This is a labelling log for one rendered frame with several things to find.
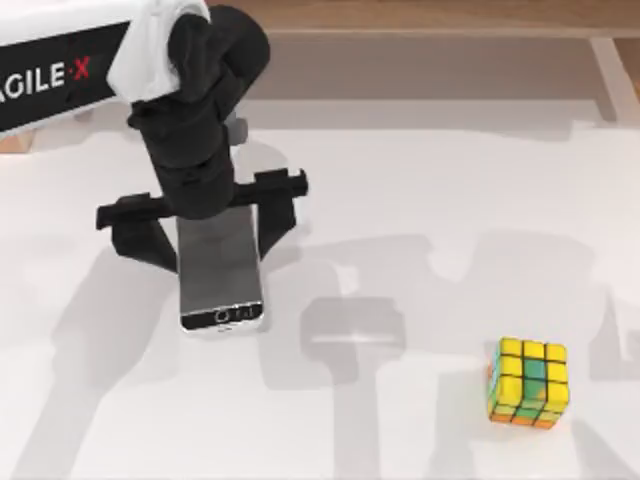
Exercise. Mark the black and silver smartphone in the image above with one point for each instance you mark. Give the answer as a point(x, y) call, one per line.
point(220, 270)

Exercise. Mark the pale grey rounded box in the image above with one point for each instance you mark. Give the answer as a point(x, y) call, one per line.
point(238, 131)

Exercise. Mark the colourful puzzle cube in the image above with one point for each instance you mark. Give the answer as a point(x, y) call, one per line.
point(530, 382)

